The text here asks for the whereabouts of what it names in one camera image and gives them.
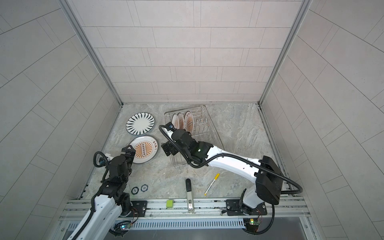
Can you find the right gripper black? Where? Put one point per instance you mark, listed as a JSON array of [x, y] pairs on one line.
[[170, 144]]

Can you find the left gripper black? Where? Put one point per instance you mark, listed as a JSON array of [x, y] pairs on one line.
[[130, 152]]

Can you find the orange sunburst plate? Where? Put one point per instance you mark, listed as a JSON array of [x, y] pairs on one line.
[[146, 148], [175, 121], [181, 121]]

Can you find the red text white plate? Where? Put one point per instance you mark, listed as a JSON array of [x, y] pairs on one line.
[[189, 122]]

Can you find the orange sunburst plate front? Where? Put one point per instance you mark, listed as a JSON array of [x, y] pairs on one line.
[[175, 121]]

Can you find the blue striped white plate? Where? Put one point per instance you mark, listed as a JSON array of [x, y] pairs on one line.
[[140, 124]]

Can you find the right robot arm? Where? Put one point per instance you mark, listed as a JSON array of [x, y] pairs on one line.
[[270, 182]]

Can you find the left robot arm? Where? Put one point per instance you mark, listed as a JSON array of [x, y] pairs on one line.
[[110, 201]]

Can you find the yellow white marker pen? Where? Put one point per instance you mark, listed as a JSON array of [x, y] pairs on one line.
[[211, 184]]

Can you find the green small block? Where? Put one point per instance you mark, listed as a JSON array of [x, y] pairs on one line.
[[169, 204]]

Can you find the black silver handheld tool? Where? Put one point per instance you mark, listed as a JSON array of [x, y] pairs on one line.
[[190, 200]]

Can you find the left green circuit board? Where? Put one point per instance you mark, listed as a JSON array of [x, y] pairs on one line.
[[123, 226]]

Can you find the green circuit board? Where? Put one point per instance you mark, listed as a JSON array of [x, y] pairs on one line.
[[252, 225], [123, 226]]

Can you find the perforated vent strip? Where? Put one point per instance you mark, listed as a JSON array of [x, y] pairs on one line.
[[188, 224]]

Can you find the right green circuit board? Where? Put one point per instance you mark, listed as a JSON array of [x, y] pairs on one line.
[[252, 225]]

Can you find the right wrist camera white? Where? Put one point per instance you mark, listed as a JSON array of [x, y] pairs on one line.
[[170, 129]]

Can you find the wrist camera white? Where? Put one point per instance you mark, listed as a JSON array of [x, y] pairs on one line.
[[103, 162], [170, 129]]

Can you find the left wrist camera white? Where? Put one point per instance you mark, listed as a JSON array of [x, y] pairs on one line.
[[103, 162]]

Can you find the metal wire dish rack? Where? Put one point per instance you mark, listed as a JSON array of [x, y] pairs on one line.
[[195, 131]]

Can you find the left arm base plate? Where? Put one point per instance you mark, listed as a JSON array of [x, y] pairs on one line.
[[134, 209]]

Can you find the aluminium front rail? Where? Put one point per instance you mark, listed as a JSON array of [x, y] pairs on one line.
[[205, 208]]

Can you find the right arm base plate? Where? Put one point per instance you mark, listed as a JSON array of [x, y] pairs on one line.
[[233, 208]]

